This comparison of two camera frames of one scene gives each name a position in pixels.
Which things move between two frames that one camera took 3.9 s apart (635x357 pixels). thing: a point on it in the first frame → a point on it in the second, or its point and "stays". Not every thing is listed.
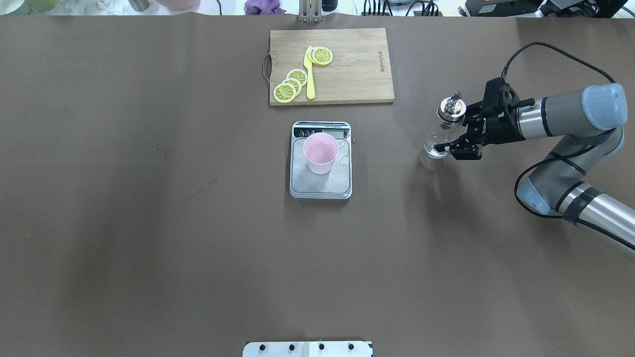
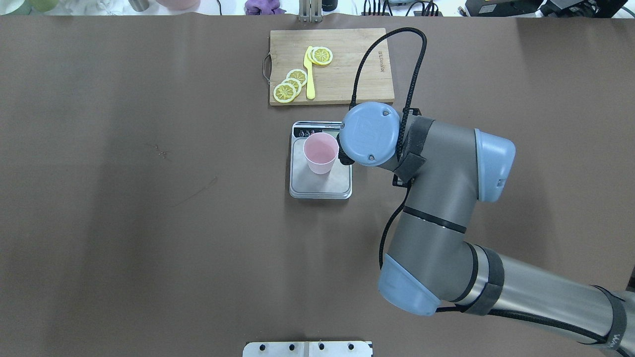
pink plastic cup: x=320 y=149 stays
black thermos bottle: x=328 y=5 stays
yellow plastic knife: x=310 y=91 stays
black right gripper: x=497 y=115 → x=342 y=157
